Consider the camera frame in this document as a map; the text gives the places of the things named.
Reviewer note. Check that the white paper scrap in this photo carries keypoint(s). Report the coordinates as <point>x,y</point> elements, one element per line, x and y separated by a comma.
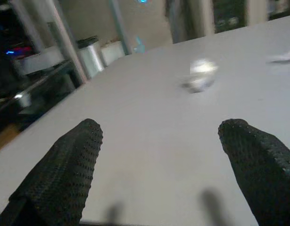
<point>282,57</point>

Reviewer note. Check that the white rectangular container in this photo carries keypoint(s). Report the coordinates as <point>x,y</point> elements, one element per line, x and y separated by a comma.
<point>111,53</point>

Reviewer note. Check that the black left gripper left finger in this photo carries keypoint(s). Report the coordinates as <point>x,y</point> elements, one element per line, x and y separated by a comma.
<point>60,176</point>

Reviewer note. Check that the crumpled white shiny trash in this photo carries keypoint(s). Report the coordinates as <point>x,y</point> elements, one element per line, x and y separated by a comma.
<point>201,75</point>

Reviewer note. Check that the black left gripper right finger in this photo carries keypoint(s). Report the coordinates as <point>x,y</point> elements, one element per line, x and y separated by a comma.
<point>260,169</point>

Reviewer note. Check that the white shelf board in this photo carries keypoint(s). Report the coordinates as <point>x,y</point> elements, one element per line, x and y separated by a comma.
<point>38,60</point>

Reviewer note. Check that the small blue plastic item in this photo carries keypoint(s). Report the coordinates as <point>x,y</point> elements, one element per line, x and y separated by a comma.
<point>139,46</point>

